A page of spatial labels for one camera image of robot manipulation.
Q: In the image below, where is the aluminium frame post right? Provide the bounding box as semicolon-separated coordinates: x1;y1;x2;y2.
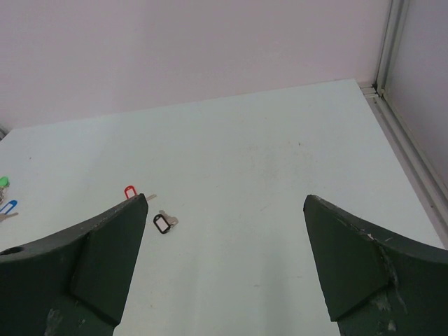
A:
361;1;447;246

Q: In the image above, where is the key with black tag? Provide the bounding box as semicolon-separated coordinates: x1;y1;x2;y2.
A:
153;210;179;235

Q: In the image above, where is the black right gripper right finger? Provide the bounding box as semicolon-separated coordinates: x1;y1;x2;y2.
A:
303;195;447;335

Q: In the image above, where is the key with red tag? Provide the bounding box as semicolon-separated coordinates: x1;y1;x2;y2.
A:
124;185;157;201

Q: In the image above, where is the large keyring with many rings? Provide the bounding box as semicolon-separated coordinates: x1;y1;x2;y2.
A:
0;176;18;223

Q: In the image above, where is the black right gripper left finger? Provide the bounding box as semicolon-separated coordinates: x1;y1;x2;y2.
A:
1;194;148;335

